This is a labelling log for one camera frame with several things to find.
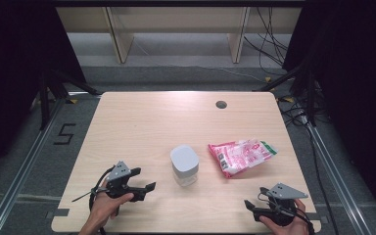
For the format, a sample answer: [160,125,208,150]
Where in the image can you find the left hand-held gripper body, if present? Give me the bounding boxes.
[106,160,135,199]

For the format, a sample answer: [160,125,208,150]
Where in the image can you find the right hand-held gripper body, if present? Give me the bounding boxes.
[258,182,308,227]

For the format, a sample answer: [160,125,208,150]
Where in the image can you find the pink and white bag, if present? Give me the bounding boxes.
[208,138,278,179]

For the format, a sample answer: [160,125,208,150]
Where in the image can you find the clear jar with white lid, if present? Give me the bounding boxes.
[169,144,200,188]

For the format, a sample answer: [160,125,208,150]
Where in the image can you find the person's right hand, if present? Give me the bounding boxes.
[258,199,311,235]

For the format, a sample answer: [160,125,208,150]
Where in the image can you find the person's left hand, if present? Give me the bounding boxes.
[89,190,135,226]

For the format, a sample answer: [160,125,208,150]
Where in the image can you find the black metal stand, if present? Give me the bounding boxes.
[254,62,317,126]
[38,65,101,131]

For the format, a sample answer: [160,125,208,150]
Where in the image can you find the dark curtain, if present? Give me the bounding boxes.
[282,0,376,223]
[0,0,87,184]

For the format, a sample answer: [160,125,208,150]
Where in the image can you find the beige wooden shelf unit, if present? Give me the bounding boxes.
[56,6,303,65]

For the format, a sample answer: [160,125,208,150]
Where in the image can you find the left hand-held gripper cable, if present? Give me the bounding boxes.
[71,165,117,235]

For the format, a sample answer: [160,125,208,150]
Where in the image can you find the hand-held gripper cable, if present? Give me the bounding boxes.
[71,165,117,235]
[258,192,316,235]

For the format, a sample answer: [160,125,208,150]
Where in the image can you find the right hand-held gripper cable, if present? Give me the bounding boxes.
[258,192,316,235]

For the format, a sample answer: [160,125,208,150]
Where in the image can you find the grey table bracket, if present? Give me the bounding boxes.
[311,212,329,225]
[45,208,71,219]

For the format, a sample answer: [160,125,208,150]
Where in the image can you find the metal floor rail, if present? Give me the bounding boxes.
[306,123,373,235]
[0,97,67,235]

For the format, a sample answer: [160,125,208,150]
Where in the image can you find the black floor cables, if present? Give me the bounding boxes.
[275,94,311,128]

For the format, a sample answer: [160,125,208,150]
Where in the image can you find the white floor cable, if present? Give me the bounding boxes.
[133,35,265,82]

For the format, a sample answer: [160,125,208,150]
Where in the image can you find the black hanging cables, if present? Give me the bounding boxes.
[243,7,290,77]

